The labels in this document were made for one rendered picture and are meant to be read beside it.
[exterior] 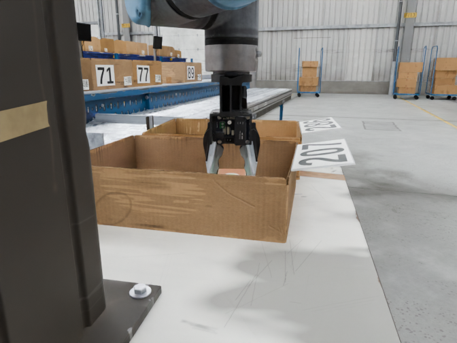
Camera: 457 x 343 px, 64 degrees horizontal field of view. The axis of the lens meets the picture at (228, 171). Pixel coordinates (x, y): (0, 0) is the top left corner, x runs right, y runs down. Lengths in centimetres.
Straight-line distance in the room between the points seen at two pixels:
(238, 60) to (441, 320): 149
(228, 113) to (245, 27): 14
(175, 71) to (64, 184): 281
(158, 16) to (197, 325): 40
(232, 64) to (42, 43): 36
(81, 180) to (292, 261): 29
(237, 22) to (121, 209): 35
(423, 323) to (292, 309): 140
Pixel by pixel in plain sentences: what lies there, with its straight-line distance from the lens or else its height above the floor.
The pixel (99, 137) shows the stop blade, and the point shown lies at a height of 79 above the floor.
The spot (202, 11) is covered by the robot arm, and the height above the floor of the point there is 107.
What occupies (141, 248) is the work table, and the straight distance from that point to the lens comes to 55.
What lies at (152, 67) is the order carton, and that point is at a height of 101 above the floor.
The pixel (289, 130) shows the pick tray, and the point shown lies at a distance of 112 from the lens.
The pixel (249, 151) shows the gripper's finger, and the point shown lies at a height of 86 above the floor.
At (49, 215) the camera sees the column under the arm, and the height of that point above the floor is 89.
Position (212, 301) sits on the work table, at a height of 75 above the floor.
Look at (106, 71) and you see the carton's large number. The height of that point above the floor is 98.
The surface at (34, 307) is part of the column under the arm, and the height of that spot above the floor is 83.
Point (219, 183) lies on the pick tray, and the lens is 54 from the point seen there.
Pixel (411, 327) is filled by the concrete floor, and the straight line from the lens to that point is 176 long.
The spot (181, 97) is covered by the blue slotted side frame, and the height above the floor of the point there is 78.
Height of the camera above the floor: 100
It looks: 16 degrees down
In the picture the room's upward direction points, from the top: straight up
